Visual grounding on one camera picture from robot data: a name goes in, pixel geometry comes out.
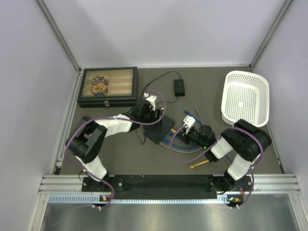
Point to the white perforated plastic basket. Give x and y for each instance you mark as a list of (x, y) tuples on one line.
[(245, 96)]

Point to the aluminium frame rail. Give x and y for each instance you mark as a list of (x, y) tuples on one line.
[(264, 183)]

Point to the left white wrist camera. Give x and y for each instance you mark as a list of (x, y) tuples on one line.
[(151, 99)]

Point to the black jewelry display box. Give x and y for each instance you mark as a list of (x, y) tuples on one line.
[(108, 87)]

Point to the black network switch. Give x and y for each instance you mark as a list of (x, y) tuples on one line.
[(156, 133)]

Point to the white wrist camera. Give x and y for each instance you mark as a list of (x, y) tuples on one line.
[(188, 122), (151, 99)]

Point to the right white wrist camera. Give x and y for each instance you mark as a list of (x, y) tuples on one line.
[(188, 122)]

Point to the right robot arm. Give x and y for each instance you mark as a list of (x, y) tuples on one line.
[(248, 141)]

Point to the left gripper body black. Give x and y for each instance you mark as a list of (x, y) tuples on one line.
[(149, 117)]

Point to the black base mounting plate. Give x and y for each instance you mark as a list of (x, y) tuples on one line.
[(155, 187)]

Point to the black power adapter with cord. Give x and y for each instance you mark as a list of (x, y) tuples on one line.
[(179, 89)]

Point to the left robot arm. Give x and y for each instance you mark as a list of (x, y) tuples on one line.
[(86, 140)]

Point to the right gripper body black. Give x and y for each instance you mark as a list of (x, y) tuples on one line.
[(193, 136)]

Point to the white slotted cable duct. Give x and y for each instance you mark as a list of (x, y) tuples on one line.
[(100, 199)]

